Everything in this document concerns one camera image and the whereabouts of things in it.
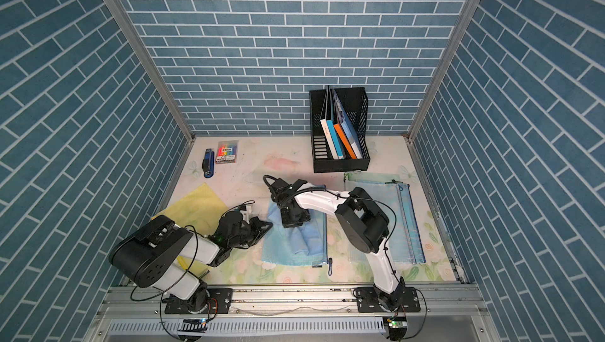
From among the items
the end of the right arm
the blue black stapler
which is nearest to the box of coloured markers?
the blue black stapler

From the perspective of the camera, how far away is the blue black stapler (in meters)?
1.05

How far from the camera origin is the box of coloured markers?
1115mm

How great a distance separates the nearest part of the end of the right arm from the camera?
68 centimetres
